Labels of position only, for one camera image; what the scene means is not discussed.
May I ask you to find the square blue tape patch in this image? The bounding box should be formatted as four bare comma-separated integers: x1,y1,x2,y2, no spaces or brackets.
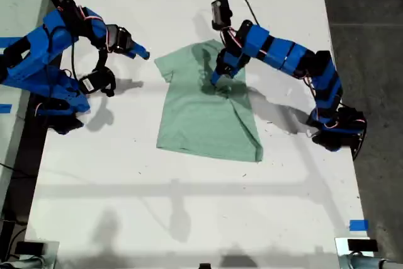
349,219,369,232

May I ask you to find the pale green T-shirt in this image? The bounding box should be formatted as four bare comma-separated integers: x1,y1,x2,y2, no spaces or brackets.
154,38,264,163

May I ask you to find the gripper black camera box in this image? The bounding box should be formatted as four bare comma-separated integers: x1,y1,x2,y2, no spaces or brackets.
210,0,234,31
77,67,117,98

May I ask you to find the grey metal tube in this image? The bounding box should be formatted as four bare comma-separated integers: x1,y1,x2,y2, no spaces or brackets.
0,255,48,269
339,253,403,269

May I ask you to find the long blue tape strip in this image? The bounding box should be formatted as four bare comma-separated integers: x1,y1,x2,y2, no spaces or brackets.
0,37,25,49

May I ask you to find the small black box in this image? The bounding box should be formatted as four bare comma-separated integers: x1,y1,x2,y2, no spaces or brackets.
347,239,378,253
14,241,45,256

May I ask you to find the silver metal plate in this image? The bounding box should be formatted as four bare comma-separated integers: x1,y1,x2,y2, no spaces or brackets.
12,239,60,269
334,236,375,269

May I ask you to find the black floor cable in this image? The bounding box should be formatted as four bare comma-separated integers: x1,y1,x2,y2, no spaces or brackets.
0,162,37,179
5,227,28,260

